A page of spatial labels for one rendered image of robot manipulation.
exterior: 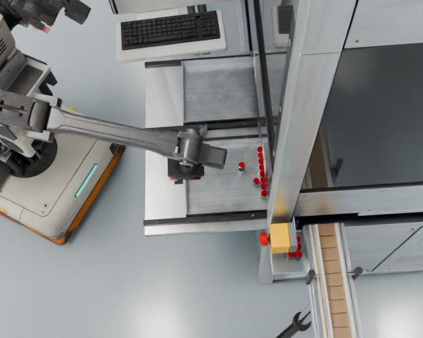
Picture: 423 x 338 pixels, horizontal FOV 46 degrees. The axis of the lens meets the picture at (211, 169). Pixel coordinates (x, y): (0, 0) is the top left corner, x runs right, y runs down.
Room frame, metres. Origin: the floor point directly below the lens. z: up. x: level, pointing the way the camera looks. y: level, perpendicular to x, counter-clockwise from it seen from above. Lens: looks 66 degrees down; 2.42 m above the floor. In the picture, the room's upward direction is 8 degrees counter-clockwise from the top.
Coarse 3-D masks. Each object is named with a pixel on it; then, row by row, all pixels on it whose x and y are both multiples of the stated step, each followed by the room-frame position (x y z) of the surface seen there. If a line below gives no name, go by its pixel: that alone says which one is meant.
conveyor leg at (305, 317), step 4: (308, 304) 0.25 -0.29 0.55; (304, 308) 0.25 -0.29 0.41; (308, 308) 0.23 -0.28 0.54; (304, 312) 0.24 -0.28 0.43; (308, 312) 0.22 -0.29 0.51; (300, 316) 0.24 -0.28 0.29; (304, 316) 0.23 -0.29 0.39; (308, 316) 0.22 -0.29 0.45; (300, 320) 0.23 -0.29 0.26; (304, 320) 0.22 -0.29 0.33; (308, 320) 0.21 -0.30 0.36; (300, 324) 0.22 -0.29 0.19; (304, 324) 0.21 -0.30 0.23
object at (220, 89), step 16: (192, 64) 1.12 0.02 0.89; (208, 64) 1.11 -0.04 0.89; (224, 64) 1.11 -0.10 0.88; (240, 64) 1.10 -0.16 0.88; (192, 80) 1.05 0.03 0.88; (208, 80) 1.04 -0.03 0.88; (224, 80) 1.04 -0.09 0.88; (240, 80) 1.03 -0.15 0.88; (192, 96) 0.99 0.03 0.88; (208, 96) 0.98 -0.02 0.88; (224, 96) 0.97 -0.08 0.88; (240, 96) 0.96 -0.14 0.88; (256, 96) 0.95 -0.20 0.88; (192, 112) 0.92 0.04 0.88; (208, 112) 0.91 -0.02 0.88; (224, 112) 0.90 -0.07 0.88; (240, 112) 0.89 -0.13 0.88; (256, 112) 0.88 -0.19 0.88
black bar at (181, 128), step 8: (256, 120) 0.84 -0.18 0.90; (144, 128) 0.87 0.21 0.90; (152, 128) 0.86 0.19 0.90; (160, 128) 0.86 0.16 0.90; (168, 128) 0.86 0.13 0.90; (176, 128) 0.85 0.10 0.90; (184, 128) 0.85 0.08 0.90; (192, 128) 0.84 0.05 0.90; (200, 128) 0.84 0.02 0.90; (208, 128) 0.84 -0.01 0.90; (216, 128) 0.84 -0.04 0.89; (224, 128) 0.83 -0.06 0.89; (232, 128) 0.83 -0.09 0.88
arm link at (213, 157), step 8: (208, 144) 0.58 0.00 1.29; (208, 152) 0.56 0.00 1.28; (216, 152) 0.55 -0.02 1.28; (224, 152) 0.55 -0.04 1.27; (184, 160) 0.52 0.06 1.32; (200, 160) 0.54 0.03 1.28; (208, 160) 0.54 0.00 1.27; (216, 160) 0.54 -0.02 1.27; (224, 160) 0.54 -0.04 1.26; (216, 168) 0.53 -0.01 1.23
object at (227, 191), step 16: (224, 144) 0.77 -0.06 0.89; (240, 144) 0.77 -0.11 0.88; (256, 144) 0.76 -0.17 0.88; (240, 160) 0.70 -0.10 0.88; (256, 160) 0.70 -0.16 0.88; (208, 176) 0.66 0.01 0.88; (224, 176) 0.65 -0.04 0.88; (240, 176) 0.65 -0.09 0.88; (256, 176) 0.64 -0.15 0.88; (192, 192) 0.61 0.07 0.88; (208, 192) 0.60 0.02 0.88; (224, 192) 0.60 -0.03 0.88; (240, 192) 0.59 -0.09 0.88; (256, 192) 0.58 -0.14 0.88; (192, 208) 0.56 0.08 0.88; (208, 208) 0.55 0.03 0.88; (224, 208) 0.54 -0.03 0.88; (240, 208) 0.53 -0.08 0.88; (256, 208) 0.53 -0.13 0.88
